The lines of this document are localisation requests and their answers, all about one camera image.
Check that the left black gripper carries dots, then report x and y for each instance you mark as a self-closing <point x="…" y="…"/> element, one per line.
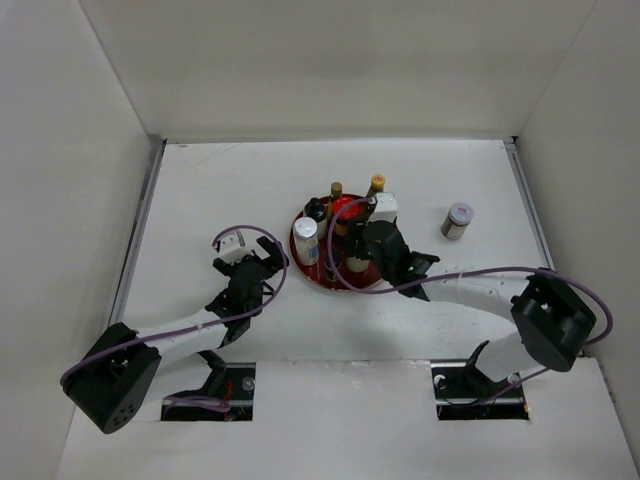
<point x="274" y="261"/>

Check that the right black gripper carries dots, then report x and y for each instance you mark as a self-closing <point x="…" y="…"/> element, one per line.
<point x="361" y="253"/>

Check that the grinder jar grey lid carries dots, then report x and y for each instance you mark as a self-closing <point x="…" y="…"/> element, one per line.
<point x="357" y="262"/>

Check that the jar with red lid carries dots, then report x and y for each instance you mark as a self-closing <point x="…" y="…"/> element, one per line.
<point x="345" y="217"/>

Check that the small black cap spice jar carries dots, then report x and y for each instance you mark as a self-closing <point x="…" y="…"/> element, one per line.
<point x="331" y="269"/>

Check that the white jar silver lid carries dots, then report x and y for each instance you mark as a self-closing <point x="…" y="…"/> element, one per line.
<point x="305" y="232"/>

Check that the white jar black pump lid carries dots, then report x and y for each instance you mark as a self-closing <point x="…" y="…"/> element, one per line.
<point x="317" y="210"/>

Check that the small yellow label bottle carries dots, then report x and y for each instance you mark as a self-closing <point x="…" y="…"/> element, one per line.
<point x="336" y="192"/>

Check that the sauce bottle yellow cap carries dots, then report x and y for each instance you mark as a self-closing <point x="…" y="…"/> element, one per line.
<point x="377" y="184"/>

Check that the jar silver lid red label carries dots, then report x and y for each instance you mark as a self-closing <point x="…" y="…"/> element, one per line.
<point x="457" y="220"/>

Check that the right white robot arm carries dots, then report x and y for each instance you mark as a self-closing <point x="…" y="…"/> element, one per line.
<point x="434" y="280"/>

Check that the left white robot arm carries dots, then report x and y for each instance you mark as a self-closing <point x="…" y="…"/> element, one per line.
<point x="112" y="381"/>

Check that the round red lacquer tray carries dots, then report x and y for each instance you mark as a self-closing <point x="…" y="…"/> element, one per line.
<point x="316" y="273"/>

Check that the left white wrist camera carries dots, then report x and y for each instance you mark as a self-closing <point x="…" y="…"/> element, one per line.
<point x="231" y="247"/>

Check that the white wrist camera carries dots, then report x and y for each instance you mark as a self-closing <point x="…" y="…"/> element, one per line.
<point x="231" y="247"/>
<point x="385" y="208"/>

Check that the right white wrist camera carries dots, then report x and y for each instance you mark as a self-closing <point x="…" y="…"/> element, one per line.
<point x="385" y="208"/>

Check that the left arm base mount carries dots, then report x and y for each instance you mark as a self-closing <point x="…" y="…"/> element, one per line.
<point x="227" y="394"/>

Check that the left aluminium table rail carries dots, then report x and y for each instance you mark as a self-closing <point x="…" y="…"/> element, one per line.
<point x="153" y="164"/>

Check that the aluminium table rail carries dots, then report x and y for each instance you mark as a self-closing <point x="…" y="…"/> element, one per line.
<point x="153" y="164"/>
<point x="540" y="235"/>

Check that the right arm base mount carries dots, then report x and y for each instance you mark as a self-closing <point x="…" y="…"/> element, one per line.
<point x="463" y="393"/>

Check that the right aluminium table rail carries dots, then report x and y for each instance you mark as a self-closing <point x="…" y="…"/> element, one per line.
<point x="540" y="235"/>

